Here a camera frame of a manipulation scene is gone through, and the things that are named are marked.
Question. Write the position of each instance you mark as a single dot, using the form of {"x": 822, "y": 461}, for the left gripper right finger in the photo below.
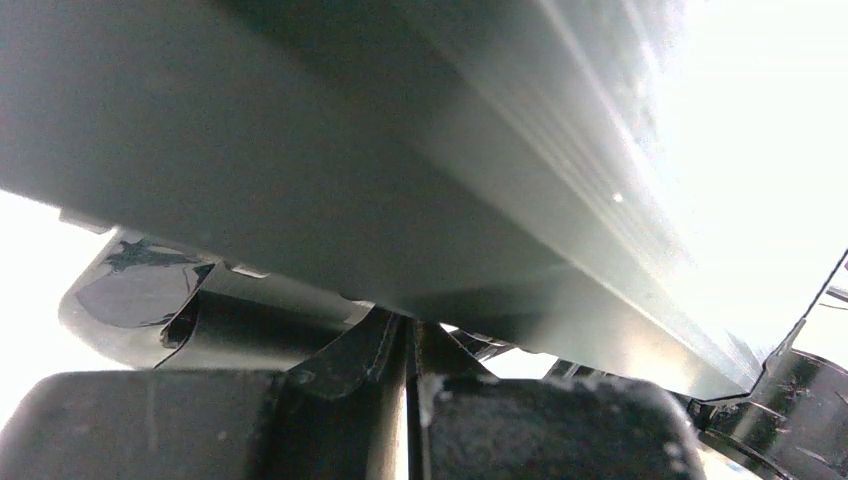
{"x": 465, "y": 423}

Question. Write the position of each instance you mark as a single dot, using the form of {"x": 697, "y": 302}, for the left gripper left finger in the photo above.
{"x": 327, "y": 418}

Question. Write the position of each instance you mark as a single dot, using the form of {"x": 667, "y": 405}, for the black poker set case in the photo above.
{"x": 647, "y": 190}

